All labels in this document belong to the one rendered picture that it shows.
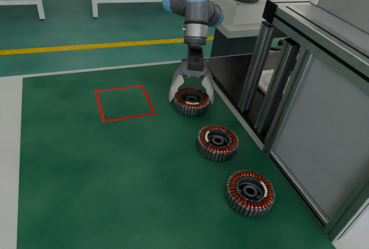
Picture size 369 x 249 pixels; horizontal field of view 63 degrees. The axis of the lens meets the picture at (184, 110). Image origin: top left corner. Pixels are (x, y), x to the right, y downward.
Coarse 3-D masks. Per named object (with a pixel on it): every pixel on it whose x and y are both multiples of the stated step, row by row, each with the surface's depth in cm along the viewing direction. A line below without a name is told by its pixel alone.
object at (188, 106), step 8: (184, 88) 97; (176, 96) 93; (184, 96) 96; (192, 96) 97; (200, 96) 95; (176, 104) 92; (184, 104) 90; (192, 104) 90; (200, 104) 91; (208, 104) 93; (184, 112) 91; (192, 112) 90; (200, 112) 91
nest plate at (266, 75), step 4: (264, 72) 111; (268, 72) 112; (272, 72) 112; (264, 76) 109; (268, 76) 110; (260, 80) 107; (264, 80) 107; (268, 80) 107; (288, 80) 109; (260, 84) 105; (264, 84) 105; (268, 84) 105; (260, 88) 104; (264, 88) 103; (284, 88) 104; (264, 92) 102
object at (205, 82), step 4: (204, 80) 94; (208, 80) 94; (204, 84) 94; (208, 84) 94; (208, 88) 94; (212, 88) 94; (208, 92) 94; (212, 92) 94; (208, 96) 95; (212, 96) 95; (212, 100) 95
